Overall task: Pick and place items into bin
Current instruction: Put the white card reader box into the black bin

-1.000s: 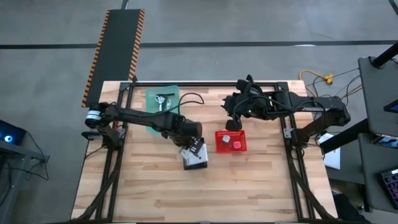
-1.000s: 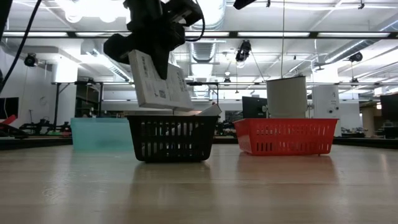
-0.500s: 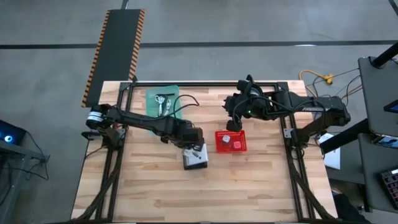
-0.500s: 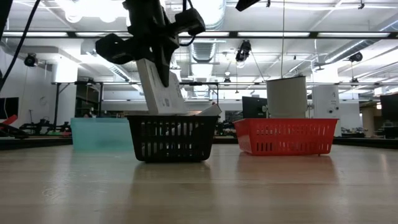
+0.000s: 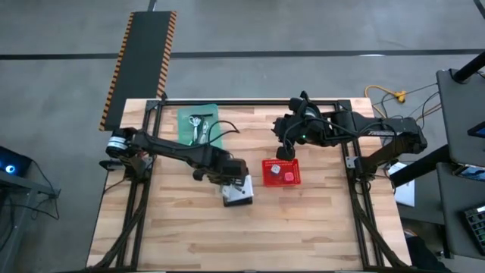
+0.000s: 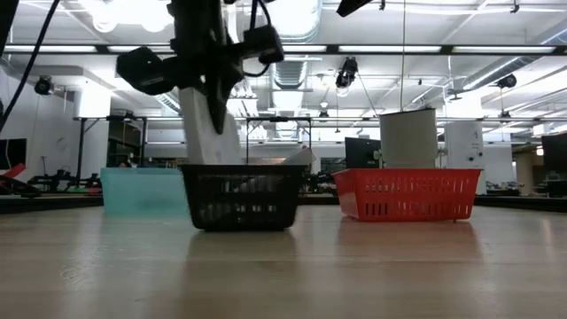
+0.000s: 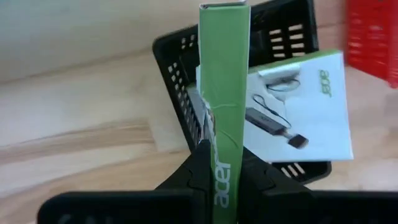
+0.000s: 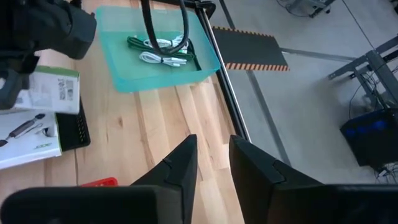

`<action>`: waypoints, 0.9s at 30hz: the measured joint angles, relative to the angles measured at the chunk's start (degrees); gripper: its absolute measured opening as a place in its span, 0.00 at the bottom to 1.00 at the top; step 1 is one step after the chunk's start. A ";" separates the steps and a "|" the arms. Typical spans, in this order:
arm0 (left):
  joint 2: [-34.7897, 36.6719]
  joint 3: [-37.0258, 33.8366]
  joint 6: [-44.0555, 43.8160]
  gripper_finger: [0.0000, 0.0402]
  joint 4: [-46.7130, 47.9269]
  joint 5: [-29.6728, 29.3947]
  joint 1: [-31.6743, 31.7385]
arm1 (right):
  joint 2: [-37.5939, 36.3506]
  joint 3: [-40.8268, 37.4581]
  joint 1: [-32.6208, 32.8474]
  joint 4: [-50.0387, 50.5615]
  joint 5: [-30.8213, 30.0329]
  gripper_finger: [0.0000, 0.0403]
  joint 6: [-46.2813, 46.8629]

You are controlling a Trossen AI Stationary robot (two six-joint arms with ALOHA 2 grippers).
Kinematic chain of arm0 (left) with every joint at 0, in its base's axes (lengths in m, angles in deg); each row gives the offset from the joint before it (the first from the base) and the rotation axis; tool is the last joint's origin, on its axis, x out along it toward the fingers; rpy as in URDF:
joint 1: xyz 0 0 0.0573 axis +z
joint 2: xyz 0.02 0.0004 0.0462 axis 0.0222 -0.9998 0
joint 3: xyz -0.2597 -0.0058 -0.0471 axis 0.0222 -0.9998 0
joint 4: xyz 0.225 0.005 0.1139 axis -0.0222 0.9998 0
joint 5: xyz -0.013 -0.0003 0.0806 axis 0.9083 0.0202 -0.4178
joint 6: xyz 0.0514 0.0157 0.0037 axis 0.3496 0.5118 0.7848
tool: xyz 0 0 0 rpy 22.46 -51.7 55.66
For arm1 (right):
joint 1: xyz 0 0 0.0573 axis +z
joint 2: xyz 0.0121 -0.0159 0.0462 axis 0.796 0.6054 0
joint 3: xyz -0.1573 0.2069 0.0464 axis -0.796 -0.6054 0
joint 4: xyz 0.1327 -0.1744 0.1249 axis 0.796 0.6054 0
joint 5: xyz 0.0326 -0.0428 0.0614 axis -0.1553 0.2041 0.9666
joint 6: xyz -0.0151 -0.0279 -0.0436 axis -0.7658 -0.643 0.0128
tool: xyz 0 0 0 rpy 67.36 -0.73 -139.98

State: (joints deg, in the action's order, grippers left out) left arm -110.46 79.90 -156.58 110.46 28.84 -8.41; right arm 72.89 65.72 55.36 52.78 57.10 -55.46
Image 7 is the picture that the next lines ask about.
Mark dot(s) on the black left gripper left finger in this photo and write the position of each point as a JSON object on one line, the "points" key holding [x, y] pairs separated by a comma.
{"points": [[199, 168]]}

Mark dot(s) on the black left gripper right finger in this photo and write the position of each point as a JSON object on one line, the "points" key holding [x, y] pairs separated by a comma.
{"points": [[258, 177]]}

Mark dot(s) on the white green acer box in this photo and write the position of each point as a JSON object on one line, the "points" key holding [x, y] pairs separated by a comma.
{"points": [[311, 124], [224, 77]]}

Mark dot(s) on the red slotted plastic basket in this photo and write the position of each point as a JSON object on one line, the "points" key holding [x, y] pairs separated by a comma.
{"points": [[373, 37]]}

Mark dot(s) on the black slotted plastic basket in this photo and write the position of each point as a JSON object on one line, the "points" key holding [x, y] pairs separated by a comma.
{"points": [[174, 53]]}

